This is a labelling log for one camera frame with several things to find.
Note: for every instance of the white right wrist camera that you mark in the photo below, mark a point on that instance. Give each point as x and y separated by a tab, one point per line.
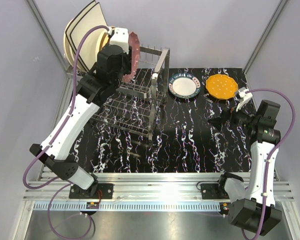
244	95

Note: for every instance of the slotted cable duct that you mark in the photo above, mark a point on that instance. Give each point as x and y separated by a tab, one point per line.
125	206

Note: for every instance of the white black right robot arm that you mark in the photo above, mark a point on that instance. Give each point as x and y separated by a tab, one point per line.
253	207

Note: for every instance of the white round plate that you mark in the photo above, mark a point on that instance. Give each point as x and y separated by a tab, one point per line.
97	49

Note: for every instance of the cream square plate black rim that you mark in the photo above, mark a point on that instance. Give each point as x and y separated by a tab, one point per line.
89	17

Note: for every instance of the aluminium frame post right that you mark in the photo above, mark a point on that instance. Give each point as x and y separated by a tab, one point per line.
265	34

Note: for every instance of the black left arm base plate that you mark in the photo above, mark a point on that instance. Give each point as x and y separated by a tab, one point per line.
99	190

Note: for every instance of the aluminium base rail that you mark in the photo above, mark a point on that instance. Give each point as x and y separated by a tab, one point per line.
149	187

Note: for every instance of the orange dotted plate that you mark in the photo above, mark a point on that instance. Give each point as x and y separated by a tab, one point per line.
221	86

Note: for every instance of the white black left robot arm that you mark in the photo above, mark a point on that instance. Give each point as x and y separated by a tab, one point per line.
92	91

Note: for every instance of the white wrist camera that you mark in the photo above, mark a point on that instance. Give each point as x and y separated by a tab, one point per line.
244	95
120	37

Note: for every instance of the yellow round plate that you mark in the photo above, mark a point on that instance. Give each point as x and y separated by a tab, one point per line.
106	36

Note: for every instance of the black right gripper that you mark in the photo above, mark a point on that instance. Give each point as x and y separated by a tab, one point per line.
230	114

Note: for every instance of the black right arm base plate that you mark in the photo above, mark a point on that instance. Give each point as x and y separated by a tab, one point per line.
212	191

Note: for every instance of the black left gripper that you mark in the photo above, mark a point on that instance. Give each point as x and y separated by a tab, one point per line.
127	58

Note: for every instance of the stainless steel dish rack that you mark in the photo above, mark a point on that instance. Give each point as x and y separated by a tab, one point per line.
134	107

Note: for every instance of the aluminium frame post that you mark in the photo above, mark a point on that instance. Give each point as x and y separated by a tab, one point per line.
265	34
46	32

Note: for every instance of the pink dotted plate front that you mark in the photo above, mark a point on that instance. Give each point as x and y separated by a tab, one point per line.
135	57

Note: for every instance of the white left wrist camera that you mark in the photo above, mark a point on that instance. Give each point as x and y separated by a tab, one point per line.
120	37

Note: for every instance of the aluminium frame post left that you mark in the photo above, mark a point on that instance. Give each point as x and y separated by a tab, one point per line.
46	32

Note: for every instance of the white plate teal rim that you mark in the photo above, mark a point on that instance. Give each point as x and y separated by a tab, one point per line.
184	85

